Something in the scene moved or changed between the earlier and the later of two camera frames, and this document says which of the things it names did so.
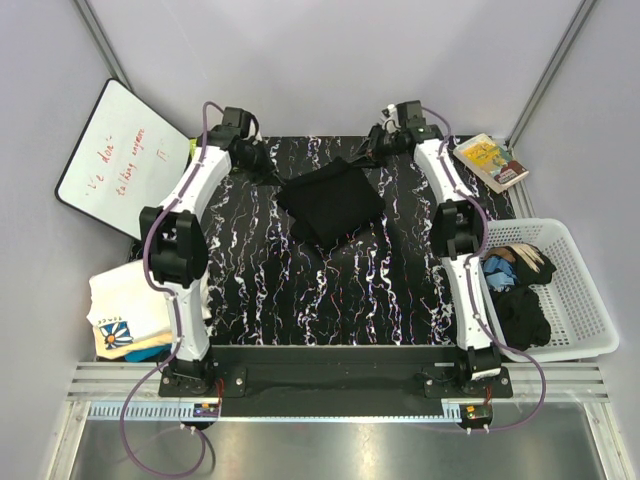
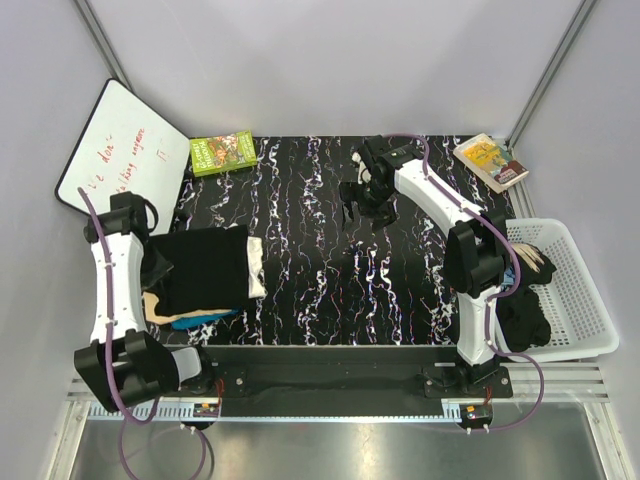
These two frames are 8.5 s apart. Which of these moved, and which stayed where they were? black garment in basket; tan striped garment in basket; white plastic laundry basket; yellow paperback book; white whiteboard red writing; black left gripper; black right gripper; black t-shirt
Moved: black left gripper; black t-shirt; black right gripper
Stayed: black garment in basket; tan striped garment in basket; white plastic laundry basket; yellow paperback book; white whiteboard red writing
